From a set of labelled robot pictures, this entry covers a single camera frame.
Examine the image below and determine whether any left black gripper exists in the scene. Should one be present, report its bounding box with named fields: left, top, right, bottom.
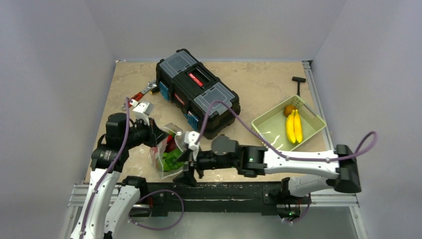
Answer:
left=123, top=116, right=168, bottom=148

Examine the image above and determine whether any green bell pepper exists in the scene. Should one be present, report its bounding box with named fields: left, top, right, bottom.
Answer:
left=162, top=148, right=184, bottom=172

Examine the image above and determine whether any clear zip top bag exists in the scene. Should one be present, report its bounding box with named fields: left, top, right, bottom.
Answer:
left=149, top=123, right=183, bottom=179

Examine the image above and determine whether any red chili pepper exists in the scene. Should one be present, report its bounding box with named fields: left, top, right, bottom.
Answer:
left=165, top=134, right=177, bottom=153

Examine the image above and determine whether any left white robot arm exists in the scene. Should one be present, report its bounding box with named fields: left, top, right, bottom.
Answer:
left=70, top=113, right=167, bottom=239

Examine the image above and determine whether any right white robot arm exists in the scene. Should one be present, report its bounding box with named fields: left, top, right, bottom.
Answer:
left=173, top=131, right=361, bottom=203

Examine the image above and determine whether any black plastic toolbox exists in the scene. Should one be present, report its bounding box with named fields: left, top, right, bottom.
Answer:
left=156, top=49, right=241, bottom=139

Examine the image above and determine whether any light green plastic basket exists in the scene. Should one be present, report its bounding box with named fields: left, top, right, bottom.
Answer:
left=251, top=95, right=326, bottom=151

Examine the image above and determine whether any yellow banana bunch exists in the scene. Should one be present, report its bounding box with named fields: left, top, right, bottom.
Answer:
left=286, top=110, right=304, bottom=143

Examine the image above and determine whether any brown kiwi fruit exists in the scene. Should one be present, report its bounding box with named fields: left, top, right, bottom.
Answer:
left=284, top=105, right=297, bottom=117

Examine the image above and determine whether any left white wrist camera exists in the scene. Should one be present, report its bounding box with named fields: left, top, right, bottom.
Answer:
left=130, top=100, right=154, bottom=125

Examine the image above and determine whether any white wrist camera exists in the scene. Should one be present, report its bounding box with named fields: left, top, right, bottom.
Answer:
left=130, top=100, right=154, bottom=125
left=175, top=131, right=200, bottom=152

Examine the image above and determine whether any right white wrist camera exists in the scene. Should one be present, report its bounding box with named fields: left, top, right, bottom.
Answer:
left=175, top=131, right=200, bottom=152

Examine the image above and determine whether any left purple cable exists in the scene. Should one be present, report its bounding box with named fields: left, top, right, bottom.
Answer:
left=79, top=96, right=132, bottom=239

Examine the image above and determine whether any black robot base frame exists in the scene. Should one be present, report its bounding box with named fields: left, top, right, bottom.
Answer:
left=128, top=180, right=312, bottom=219

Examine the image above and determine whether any red handled adjustable wrench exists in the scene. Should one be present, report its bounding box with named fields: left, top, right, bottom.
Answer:
left=128, top=82, right=158, bottom=107

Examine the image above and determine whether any black T-handle tool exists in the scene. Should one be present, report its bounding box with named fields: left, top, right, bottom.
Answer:
left=292, top=76, right=307, bottom=96

